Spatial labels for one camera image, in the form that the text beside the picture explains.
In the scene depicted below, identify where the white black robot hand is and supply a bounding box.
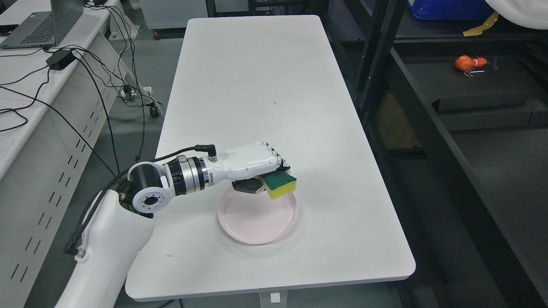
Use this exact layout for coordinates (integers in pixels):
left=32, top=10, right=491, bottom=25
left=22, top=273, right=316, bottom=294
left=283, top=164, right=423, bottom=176
left=204, top=142, right=290, bottom=194

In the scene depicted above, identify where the green yellow sponge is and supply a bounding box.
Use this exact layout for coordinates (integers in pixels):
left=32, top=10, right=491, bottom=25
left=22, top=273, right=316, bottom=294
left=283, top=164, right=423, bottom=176
left=257, top=171, right=297, bottom=200

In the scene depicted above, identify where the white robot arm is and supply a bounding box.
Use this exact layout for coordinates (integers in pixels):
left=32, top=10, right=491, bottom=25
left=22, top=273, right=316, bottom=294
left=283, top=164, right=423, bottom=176
left=56, top=145, right=217, bottom=308

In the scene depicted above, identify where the dark metal shelf rack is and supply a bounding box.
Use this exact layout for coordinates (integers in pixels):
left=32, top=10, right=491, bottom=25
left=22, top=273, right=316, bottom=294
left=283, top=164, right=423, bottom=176
left=321, top=0, right=548, bottom=308

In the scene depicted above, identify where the orange toy on shelf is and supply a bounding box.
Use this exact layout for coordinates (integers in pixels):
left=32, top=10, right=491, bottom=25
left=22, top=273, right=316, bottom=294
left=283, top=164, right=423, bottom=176
left=454, top=55, right=488, bottom=72

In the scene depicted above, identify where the pink round plate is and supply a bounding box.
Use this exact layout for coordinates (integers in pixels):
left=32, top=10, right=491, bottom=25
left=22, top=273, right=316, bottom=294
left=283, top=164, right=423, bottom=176
left=217, top=187, right=298, bottom=245

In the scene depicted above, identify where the white power strip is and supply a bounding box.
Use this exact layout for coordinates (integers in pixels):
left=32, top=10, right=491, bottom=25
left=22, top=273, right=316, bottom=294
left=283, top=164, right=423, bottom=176
left=118, top=85, right=153, bottom=100

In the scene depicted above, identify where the white side desk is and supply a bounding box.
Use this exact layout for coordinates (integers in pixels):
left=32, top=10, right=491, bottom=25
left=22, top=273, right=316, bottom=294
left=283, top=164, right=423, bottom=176
left=0, top=0, right=134, bottom=308

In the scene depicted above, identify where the black power adapter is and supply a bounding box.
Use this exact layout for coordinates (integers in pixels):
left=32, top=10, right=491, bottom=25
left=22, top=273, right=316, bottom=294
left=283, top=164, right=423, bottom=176
left=45, top=49, right=76, bottom=71

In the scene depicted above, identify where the blue plastic bin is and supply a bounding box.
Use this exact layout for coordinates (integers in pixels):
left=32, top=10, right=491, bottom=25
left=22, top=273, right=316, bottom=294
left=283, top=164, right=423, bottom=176
left=407, top=0, right=494, bottom=20

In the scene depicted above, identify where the grey laptop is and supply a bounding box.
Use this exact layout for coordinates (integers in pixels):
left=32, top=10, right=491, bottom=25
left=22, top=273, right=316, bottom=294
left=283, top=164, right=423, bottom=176
left=1, top=0, right=84, bottom=49

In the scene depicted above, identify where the yellow tape strip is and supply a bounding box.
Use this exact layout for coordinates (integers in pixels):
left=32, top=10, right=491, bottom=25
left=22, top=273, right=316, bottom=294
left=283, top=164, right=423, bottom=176
left=462, top=11, right=499, bottom=37

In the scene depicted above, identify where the black cable on desk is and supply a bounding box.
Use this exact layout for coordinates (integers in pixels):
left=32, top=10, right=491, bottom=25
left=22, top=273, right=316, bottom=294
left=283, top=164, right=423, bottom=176
left=0, top=51, right=120, bottom=176

